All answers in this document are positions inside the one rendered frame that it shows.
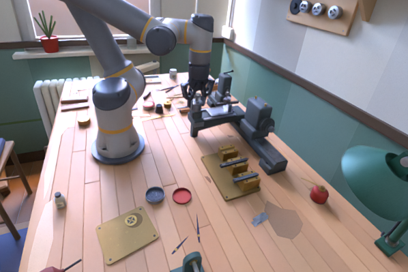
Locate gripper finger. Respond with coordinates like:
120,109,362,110
180,81,196,108
203,79,216,99

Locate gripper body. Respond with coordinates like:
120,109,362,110
187,63,212,91

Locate grey parting-tool holder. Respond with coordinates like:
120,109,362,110
190,92,205,111

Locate grey lathe tailstock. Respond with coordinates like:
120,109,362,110
206,72,239,108

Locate grey lathe slide rest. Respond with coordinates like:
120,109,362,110
188,103,246,127

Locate grey lathe headstock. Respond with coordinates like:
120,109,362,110
239,95,276,141

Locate dark grey lathe body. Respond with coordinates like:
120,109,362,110
187,106,289,177

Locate brass holder rack plate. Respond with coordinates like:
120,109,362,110
201,145,262,202

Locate green bench clamp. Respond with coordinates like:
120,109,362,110
169,251,205,272

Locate dark tweezers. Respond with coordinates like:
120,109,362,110
155,84,180,93

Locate light wooden box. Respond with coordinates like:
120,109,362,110
134,61,160,76

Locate red round lid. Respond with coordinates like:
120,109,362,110
172,187,193,205

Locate blue-grey round tin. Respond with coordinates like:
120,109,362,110
145,186,166,205

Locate brown wooden block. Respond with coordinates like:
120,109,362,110
60,103,90,113
60,95,90,105

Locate white radiator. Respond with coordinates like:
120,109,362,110
32,76,102,140

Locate green plant in red pot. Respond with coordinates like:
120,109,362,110
33,10,61,54

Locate brass plate with gear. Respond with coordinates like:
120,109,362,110
95,206,160,266

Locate small white bottle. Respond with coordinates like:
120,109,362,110
53,191,68,211

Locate green desk lamp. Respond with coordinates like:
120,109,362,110
340,145,408,258

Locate wooden stool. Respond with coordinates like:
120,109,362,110
0,138,33,242

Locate white wall socket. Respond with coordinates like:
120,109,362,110
221,25,235,42

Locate dark grey round base plate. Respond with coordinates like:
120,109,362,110
91,134,146,166

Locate wooden collet wall board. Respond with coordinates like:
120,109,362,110
285,0,360,37

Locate red-handled tool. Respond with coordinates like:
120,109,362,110
39,258,83,272

